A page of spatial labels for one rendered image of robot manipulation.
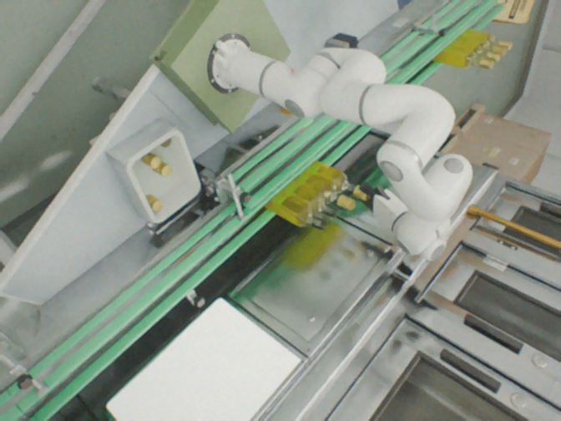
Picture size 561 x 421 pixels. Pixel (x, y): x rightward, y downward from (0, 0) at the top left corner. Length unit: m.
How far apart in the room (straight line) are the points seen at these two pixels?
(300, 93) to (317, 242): 0.56
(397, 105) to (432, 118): 0.07
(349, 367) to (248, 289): 0.37
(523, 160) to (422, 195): 4.53
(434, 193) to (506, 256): 0.63
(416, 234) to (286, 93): 0.44
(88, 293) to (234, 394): 0.45
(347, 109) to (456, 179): 0.25
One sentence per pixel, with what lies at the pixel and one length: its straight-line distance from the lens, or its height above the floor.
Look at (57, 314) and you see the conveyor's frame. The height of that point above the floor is 0.82.
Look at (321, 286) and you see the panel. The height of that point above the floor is 1.21.
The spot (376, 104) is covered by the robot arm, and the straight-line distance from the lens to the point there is 0.89.
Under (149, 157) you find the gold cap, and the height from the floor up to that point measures 0.80.
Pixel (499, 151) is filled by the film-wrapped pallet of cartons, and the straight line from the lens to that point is 5.44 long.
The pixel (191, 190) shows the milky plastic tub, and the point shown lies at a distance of 1.31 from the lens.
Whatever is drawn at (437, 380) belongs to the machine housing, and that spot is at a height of 1.59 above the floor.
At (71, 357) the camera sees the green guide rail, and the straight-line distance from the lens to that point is 1.21.
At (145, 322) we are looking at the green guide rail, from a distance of 1.27.
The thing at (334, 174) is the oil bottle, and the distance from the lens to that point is 1.41.
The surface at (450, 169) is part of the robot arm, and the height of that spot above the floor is 1.47.
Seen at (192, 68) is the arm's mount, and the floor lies 0.84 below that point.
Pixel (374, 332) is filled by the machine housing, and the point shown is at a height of 1.40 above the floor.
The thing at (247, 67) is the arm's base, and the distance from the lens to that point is 1.14.
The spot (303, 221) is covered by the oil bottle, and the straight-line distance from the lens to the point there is 1.31.
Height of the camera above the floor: 1.73
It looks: 33 degrees down
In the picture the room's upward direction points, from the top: 119 degrees clockwise
